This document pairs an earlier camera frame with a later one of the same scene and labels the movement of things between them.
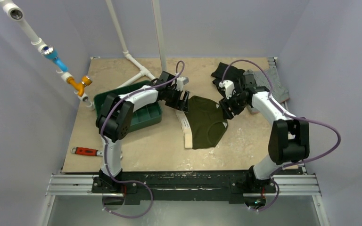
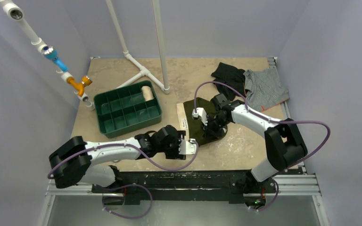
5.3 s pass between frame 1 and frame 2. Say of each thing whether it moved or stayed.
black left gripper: moved
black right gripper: moved
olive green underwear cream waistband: stayed
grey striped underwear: stayed
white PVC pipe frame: stayed
